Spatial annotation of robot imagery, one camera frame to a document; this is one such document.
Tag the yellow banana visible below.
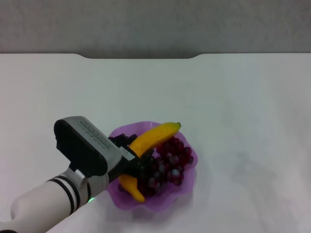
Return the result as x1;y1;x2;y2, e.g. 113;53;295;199
118;122;182;202

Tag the dark red grape bunch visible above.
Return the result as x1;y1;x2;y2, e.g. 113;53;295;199
118;136;194;197

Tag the purple wavy plastic bowl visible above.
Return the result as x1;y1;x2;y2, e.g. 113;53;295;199
105;121;199;215

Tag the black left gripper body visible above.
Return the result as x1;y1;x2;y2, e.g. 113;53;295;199
106;145;147;183

